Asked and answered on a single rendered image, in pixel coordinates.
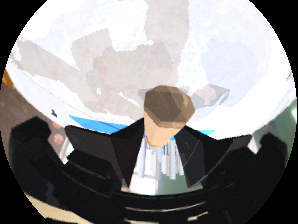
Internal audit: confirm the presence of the orange flat bar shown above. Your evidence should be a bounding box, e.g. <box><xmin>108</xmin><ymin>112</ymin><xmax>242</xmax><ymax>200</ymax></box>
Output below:
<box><xmin>3</xmin><ymin>68</ymin><xmax>15</xmax><ymax>88</ymax></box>

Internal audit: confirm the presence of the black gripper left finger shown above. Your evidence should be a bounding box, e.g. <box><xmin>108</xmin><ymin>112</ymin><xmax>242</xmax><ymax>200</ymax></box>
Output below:
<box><xmin>64</xmin><ymin>117</ymin><xmax>144</xmax><ymax>189</ymax></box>

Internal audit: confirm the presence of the blue taped strip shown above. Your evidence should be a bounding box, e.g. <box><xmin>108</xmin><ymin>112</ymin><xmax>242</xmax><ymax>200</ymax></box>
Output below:
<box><xmin>69</xmin><ymin>116</ymin><xmax>216</xmax><ymax>136</ymax></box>

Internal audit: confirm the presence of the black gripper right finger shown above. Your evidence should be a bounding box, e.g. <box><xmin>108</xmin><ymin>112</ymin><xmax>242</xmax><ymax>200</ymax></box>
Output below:
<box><xmin>174</xmin><ymin>125</ymin><xmax>253</xmax><ymax>189</ymax></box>

